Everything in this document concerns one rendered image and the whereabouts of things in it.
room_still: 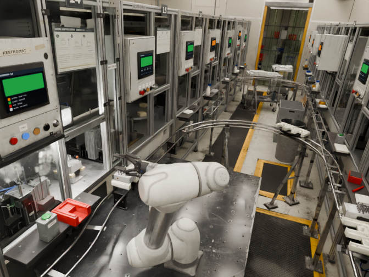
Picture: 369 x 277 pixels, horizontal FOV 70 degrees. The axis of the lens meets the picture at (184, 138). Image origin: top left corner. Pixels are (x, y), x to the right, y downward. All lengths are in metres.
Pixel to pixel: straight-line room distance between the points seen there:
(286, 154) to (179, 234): 3.14
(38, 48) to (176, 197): 0.91
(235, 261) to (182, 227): 0.42
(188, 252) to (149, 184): 0.70
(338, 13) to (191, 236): 8.73
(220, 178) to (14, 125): 0.90
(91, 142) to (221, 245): 1.16
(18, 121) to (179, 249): 0.97
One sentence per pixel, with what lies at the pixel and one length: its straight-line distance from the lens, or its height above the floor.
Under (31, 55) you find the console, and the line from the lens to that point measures 1.38.
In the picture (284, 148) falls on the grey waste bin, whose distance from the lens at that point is 4.32.
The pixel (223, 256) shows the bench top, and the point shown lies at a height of 0.68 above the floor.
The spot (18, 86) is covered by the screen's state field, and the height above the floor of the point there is 1.65.
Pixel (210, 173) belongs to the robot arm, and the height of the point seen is 1.46.
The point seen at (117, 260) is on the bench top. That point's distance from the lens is 1.69.
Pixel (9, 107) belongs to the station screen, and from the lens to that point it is 1.30.
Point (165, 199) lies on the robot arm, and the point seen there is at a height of 1.39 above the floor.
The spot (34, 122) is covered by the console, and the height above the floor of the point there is 1.46.
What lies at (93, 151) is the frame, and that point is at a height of 0.99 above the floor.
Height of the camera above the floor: 1.93
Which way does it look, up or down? 24 degrees down
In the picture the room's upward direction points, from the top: 3 degrees clockwise
